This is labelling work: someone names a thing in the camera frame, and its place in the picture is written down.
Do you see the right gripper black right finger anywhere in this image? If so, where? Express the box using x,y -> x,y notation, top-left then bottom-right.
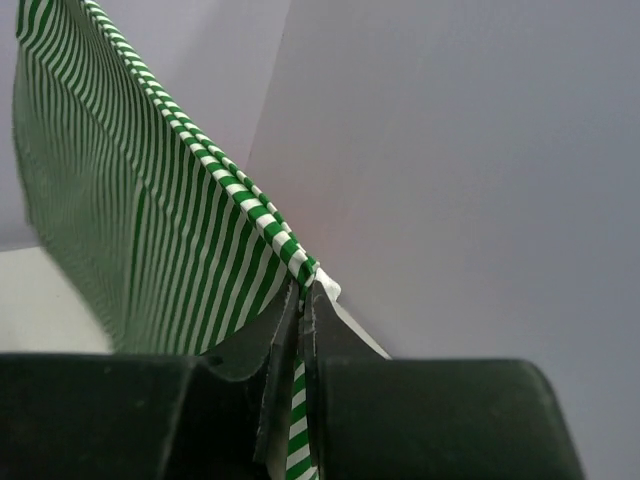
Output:
300,284 -> 584,480

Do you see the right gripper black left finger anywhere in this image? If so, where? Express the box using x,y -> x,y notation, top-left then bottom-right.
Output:
1,282 -> 299,479

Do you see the green white striped tank top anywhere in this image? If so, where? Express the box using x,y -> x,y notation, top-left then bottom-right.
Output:
12,0 -> 341,480

